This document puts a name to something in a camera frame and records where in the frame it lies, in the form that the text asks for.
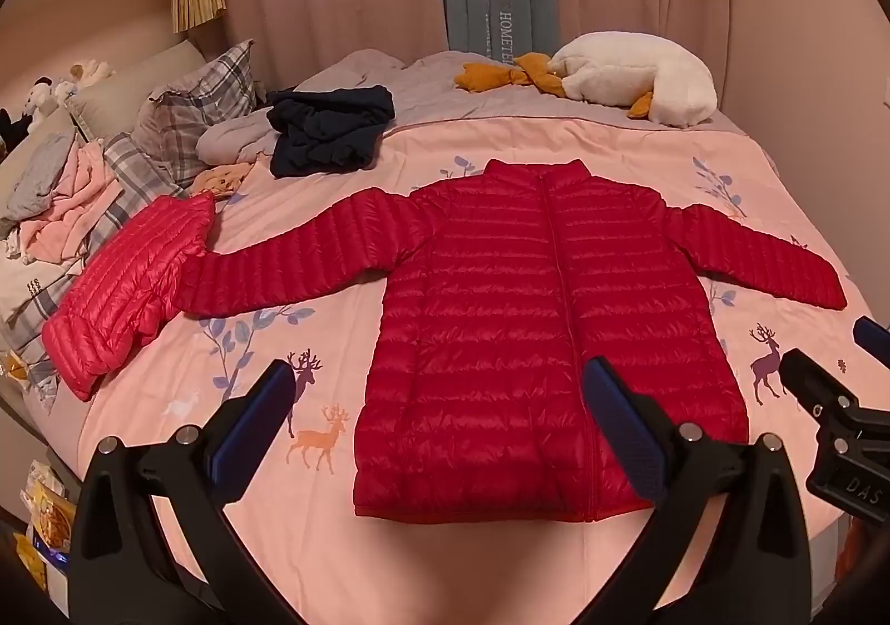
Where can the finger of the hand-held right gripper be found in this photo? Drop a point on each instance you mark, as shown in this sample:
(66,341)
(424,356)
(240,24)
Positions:
(875,334)
(813,385)

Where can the red down jacket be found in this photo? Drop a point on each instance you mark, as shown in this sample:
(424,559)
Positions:
(487,319)

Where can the pink deer-print duvet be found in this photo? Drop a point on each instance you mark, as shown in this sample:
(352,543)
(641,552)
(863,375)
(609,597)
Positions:
(313,180)

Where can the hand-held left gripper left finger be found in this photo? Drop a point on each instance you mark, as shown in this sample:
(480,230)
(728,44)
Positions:
(275,388)

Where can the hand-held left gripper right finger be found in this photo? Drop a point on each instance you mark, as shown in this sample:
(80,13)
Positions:
(615,402)

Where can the navy blue garment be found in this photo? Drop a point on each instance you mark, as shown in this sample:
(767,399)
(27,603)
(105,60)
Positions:
(327,131)

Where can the folded pink-red down jacket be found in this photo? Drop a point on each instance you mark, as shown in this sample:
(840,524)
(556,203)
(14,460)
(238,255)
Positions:
(125,291)

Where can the grey garment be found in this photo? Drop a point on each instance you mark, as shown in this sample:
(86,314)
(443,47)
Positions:
(38,176)

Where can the beige cushion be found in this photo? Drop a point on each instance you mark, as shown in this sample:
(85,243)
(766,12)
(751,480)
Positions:
(132,82)

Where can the white goose plush toy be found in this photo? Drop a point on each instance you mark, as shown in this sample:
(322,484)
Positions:
(626,68)

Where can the white dog plush toy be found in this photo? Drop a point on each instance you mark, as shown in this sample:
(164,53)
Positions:
(43,100)

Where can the pink garment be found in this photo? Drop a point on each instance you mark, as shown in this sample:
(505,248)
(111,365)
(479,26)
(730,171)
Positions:
(69,207)

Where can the large plaid pillow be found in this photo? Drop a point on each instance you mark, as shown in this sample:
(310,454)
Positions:
(135,180)

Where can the grey cloth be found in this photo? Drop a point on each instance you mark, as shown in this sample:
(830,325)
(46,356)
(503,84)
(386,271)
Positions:
(233,138)

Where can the grey bed sheet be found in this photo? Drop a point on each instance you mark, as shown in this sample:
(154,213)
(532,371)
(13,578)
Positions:
(431,89)

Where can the yellow snack packets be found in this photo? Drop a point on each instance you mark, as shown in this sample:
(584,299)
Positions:
(49,514)

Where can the beige plush toy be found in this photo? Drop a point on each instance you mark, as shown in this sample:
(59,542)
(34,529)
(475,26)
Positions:
(90,70)

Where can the small plaid pillow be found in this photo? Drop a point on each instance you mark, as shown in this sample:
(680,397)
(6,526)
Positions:
(201,103)

